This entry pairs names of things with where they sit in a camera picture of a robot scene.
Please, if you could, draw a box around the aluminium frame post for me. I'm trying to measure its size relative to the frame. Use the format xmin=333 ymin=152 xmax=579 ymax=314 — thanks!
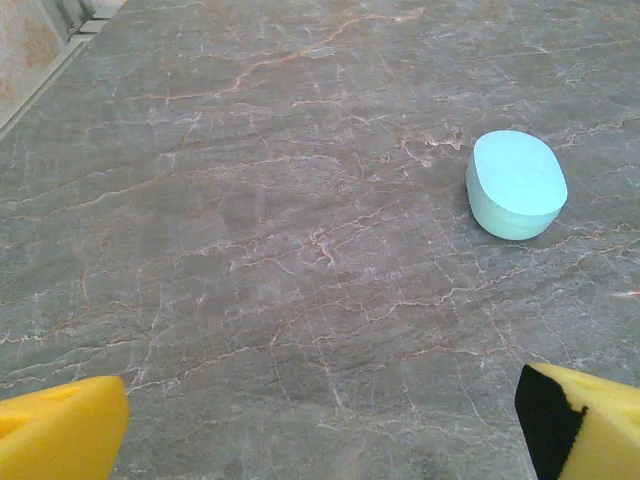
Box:
xmin=53 ymin=0 xmax=110 ymax=40

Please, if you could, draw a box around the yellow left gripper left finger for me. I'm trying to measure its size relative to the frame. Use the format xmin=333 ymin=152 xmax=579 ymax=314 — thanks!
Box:
xmin=0 ymin=374 xmax=131 ymax=480

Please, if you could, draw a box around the aluminium table side rail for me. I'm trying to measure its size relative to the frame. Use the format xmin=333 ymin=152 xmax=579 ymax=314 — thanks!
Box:
xmin=0 ymin=37 xmax=91 ymax=141

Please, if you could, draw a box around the teal earbud charging case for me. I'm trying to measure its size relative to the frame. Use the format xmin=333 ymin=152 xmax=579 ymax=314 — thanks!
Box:
xmin=465 ymin=128 xmax=571 ymax=241

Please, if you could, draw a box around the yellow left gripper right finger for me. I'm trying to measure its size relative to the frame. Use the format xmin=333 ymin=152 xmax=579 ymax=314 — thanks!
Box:
xmin=513 ymin=361 xmax=640 ymax=480

